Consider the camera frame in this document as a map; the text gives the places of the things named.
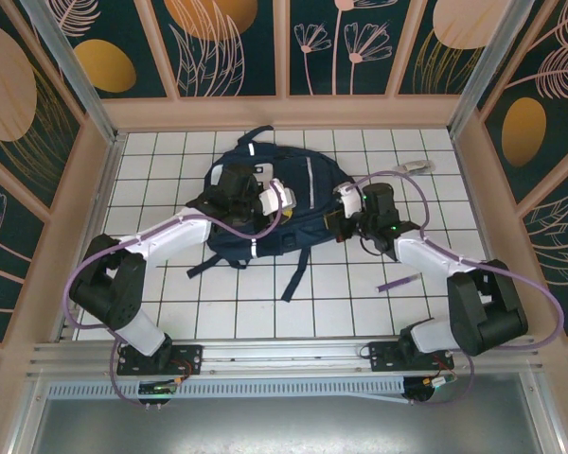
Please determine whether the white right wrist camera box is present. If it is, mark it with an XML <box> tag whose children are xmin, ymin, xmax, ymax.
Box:
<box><xmin>333</xmin><ymin>182</ymin><xmax>368</xmax><ymax>221</ymax></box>

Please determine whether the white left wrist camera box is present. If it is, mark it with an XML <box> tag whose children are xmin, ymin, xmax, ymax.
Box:
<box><xmin>258</xmin><ymin>178</ymin><xmax>297</xmax><ymax>217</ymax></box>

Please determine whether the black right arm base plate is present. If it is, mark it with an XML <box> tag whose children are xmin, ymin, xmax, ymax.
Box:
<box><xmin>368</xmin><ymin>340</ymin><xmax>455</xmax><ymax>373</ymax></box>

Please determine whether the purple pen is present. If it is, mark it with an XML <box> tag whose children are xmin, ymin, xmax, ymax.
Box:
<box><xmin>376</xmin><ymin>274</ymin><xmax>417</xmax><ymax>293</ymax></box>

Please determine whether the grey slotted cable duct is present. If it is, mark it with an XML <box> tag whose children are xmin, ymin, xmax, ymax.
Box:
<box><xmin>46</xmin><ymin>375</ymin><xmax>408</xmax><ymax>403</ymax></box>

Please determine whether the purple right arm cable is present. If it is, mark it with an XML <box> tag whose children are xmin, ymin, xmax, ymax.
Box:
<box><xmin>343</xmin><ymin>169</ymin><xmax>566</xmax><ymax>407</ymax></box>

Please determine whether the navy blue backpack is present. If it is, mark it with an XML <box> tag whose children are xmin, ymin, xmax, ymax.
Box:
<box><xmin>185</xmin><ymin>125</ymin><xmax>361</xmax><ymax>304</ymax></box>

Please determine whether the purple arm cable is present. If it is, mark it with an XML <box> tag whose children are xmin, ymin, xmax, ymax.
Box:
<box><xmin>63</xmin><ymin>182</ymin><xmax>285</xmax><ymax>408</ymax></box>
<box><xmin>343</xmin><ymin>169</ymin><xmax>566</xmax><ymax>407</ymax></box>

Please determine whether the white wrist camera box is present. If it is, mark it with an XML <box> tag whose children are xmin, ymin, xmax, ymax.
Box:
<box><xmin>258</xmin><ymin>178</ymin><xmax>297</xmax><ymax>217</ymax></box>
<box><xmin>333</xmin><ymin>182</ymin><xmax>368</xmax><ymax>221</ymax></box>

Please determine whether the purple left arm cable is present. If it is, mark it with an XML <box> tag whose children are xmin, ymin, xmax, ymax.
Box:
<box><xmin>63</xmin><ymin>182</ymin><xmax>285</xmax><ymax>408</ymax></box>

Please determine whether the aluminium frame post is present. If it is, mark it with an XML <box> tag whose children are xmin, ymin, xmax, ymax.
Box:
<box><xmin>21</xmin><ymin>0</ymin><xmax>127</xmax><ymax>146</ymax></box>
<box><xmin>446</xmin><ymin>0</ymin><xmax>537</xmax><ymax>136</ymax></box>

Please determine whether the aluminium mounting rail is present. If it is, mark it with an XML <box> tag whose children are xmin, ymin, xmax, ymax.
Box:
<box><xmin>27</xmin><ymin>335</ymin><xmax>545</xmax><ymax>378</ymax></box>

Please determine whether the small green circuit board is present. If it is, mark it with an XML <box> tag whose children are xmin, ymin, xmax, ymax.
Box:
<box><xmin>138</xmin><ymin>380</ymin><xmax>180</xmax><ymax>396</ymax></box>
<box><xmin>423</xmin><ymin>375</ymin><xmax>458</xmax><ymax>390</ymax></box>

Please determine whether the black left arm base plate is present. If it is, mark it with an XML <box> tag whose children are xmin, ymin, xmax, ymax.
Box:
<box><xmin>116</xmin><ymin>343</ymin><xmax>204</xmax><ymax>377</ymax></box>

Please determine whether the grey metal sheet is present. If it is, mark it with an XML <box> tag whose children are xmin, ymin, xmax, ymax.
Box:
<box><xmin>30</xmin><ymin>395</ymin><xmax>553</xmax><ymax>454</ymax></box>

